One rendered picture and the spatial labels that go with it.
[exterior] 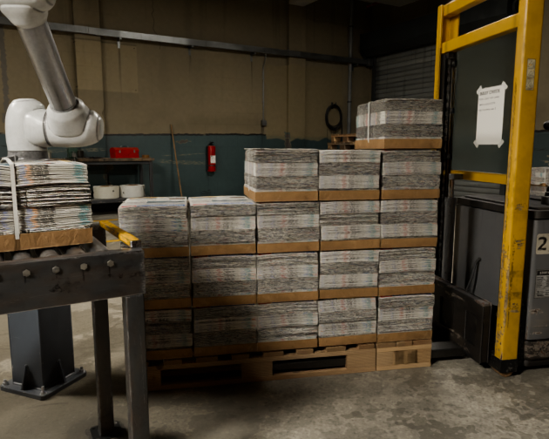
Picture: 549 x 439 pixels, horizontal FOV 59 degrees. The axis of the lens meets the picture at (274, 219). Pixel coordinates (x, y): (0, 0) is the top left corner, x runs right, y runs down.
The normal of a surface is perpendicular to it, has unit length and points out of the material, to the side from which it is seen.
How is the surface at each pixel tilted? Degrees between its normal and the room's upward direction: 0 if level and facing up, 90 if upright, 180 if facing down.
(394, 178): 90
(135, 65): 90
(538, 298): 90
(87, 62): 90
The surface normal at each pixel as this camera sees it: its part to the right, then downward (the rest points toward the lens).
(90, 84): 0.51, 0.13
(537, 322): 0.18, 0.15
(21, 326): -0.37, 0.14
